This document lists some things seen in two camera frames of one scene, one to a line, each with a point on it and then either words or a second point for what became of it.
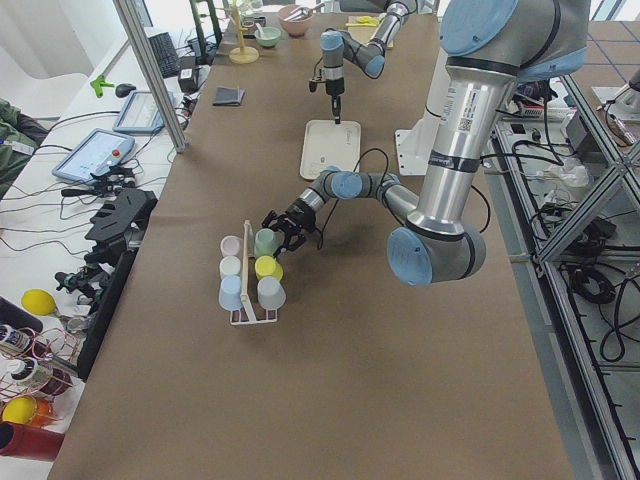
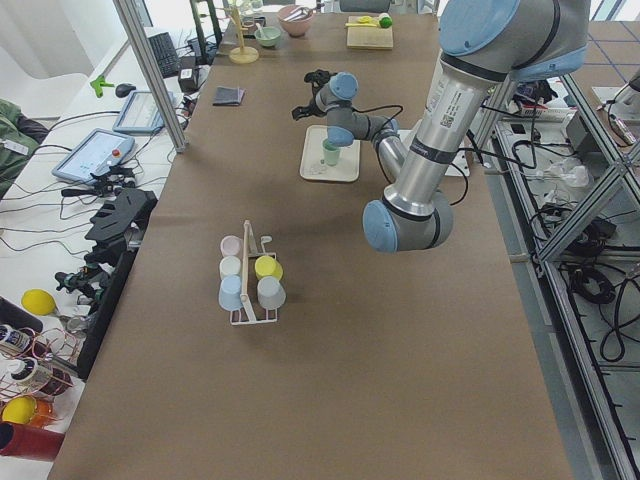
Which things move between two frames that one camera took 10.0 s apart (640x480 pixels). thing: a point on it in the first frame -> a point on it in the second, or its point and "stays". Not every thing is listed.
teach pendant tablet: (97, 150) stays
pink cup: (230, 245) stays
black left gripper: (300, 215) -> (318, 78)
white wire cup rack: (245, 297) stays
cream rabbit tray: (326, 144) stays
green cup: (265, 243) -> (331, 152)
